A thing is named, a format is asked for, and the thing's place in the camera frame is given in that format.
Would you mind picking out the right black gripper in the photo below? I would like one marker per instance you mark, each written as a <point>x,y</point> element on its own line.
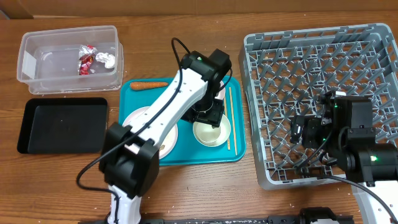
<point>310,128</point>

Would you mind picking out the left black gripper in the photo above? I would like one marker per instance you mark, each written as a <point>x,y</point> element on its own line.
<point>214,116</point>

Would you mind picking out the white bowl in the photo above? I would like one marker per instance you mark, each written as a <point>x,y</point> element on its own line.
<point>208,135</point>

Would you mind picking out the wooden chopstick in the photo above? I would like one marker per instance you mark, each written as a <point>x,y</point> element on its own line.
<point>233,121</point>
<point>227,124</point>

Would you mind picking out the white tissue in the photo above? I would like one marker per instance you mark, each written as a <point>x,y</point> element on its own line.
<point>109,60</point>

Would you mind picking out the red snack wrapper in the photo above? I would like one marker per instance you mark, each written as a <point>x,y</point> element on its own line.
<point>86,56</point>

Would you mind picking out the pink bowl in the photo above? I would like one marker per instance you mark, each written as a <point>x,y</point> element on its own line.
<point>220,95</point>

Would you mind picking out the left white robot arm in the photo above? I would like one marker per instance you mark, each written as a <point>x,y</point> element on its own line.
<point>130,157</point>

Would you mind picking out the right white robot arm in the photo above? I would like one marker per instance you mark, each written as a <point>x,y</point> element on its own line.
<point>345,131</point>

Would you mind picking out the grey dishwasher rack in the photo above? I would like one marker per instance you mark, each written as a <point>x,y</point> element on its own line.
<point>284,72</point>

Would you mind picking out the white round plate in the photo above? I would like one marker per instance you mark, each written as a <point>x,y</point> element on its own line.
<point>170,140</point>

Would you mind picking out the teal serving tray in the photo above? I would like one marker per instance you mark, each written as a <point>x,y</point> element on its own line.
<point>187,149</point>

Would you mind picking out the orange carrot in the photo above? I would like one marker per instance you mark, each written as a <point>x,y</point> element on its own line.
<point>139,86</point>

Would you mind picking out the black plastic tray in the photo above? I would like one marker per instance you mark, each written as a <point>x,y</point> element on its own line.
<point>63,126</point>

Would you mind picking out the clear plastic bin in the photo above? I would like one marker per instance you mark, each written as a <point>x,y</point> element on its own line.
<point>48,60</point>

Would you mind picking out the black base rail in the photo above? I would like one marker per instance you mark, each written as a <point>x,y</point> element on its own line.
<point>320,215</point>

